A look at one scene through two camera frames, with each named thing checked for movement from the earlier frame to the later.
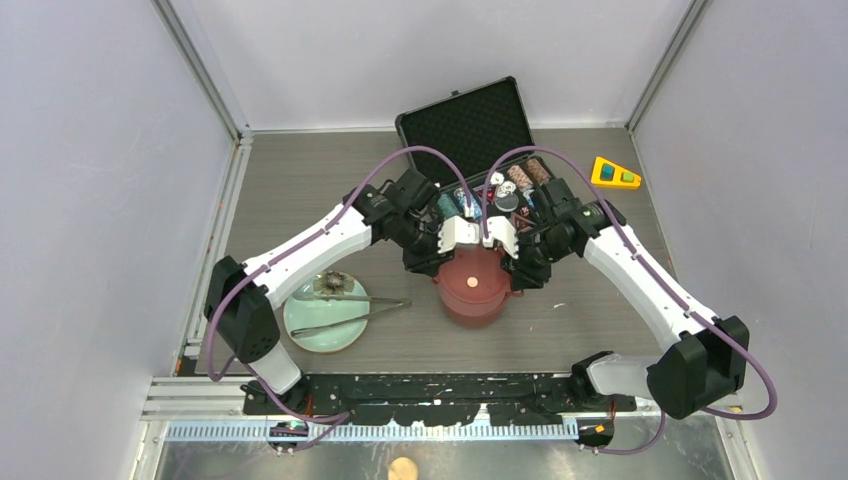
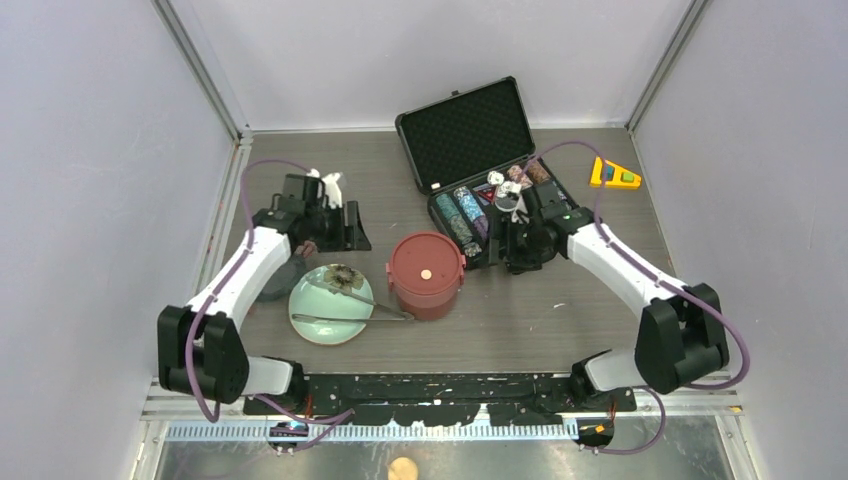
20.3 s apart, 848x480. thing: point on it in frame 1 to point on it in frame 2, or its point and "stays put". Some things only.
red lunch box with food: (474, 286) to (426, 273)
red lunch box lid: (477, 275) to (426, 269)
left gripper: (429, 263) to (351, 238)
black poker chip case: (474, 150) stays put
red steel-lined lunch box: (474, 303) to (426, 307)
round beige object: (402, 468) stays put
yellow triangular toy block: (607, 174) stays put
